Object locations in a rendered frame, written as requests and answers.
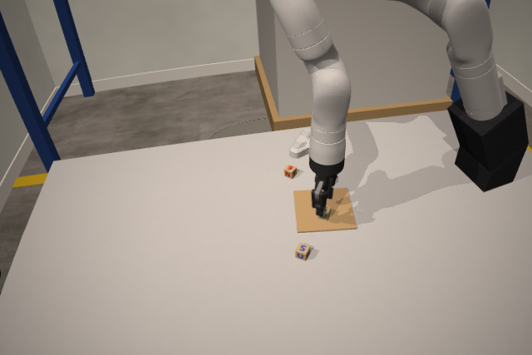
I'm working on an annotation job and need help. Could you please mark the tan square mat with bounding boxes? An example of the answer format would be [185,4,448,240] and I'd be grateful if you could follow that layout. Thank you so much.
[293,188,357,233]

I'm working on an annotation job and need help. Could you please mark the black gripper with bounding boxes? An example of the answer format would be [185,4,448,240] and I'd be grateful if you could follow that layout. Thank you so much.
[309,156,345,217]

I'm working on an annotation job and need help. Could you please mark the tan wooden block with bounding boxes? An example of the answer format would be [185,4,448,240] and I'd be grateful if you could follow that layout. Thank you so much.
[295,243,310,261]
[284,165,297,179]
[318,206,331,220]

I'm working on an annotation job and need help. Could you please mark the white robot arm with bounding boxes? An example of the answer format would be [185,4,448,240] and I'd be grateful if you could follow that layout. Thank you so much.
[269,0,507,165]

